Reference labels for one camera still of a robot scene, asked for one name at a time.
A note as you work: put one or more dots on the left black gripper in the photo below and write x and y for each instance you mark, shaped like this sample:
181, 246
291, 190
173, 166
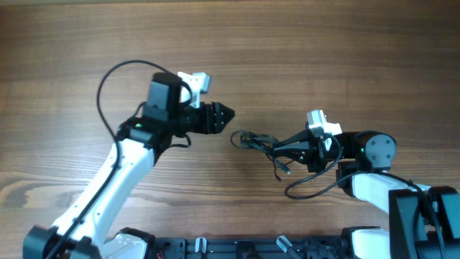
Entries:
211, 119

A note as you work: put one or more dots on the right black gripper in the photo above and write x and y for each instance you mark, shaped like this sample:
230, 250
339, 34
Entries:
315, 155

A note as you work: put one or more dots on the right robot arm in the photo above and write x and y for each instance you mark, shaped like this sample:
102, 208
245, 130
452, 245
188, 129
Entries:
423, 220

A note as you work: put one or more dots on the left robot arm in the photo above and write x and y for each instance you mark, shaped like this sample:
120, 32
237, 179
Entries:
173, 109

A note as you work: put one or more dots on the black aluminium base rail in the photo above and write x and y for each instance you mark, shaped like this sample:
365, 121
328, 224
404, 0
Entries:
251, 248

